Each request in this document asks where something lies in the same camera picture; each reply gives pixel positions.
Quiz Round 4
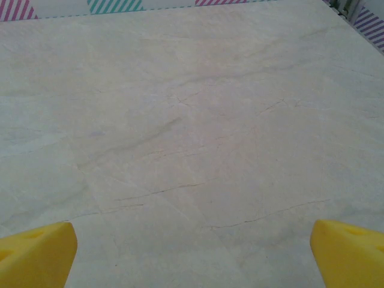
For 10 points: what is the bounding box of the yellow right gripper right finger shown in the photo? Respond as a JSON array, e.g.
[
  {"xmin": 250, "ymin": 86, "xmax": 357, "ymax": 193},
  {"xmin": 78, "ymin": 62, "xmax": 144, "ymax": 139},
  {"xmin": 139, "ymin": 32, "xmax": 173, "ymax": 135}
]
[{"xmin": 310, "ymin": 218, "xmax": 384, "ymax": 288}]

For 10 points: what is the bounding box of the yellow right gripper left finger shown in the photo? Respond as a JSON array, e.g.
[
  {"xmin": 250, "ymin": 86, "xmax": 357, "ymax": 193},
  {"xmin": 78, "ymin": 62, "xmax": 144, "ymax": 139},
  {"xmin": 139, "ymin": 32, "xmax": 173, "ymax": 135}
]
[{"xmin": 0, "ymin": 221, "xmax": 78, "ymax": 288}]

